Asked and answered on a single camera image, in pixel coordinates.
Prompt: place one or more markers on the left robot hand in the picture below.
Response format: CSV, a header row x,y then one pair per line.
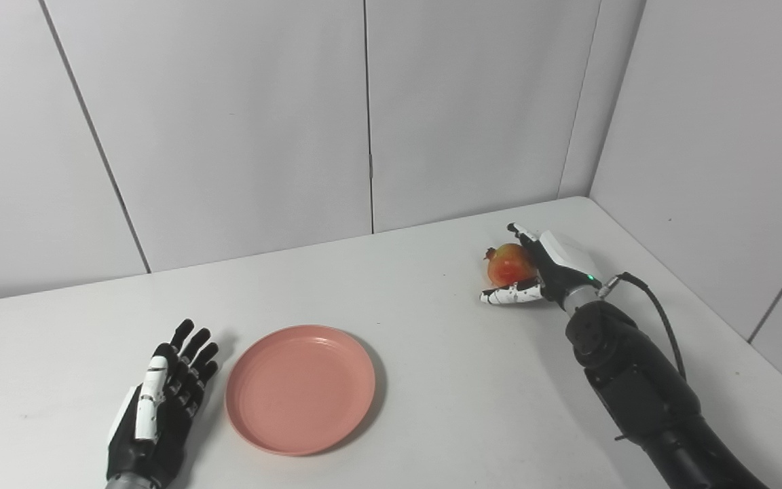
x,y
160,407

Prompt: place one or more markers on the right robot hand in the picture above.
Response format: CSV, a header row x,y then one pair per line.
x,y
554,268

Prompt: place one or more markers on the red yellow pomegranate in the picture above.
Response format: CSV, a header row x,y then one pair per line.
x,y
510,265

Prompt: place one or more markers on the pink plate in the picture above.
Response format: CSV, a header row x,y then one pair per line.
x,y
301,388

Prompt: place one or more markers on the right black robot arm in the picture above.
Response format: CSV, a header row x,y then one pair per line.
x,y
642,394

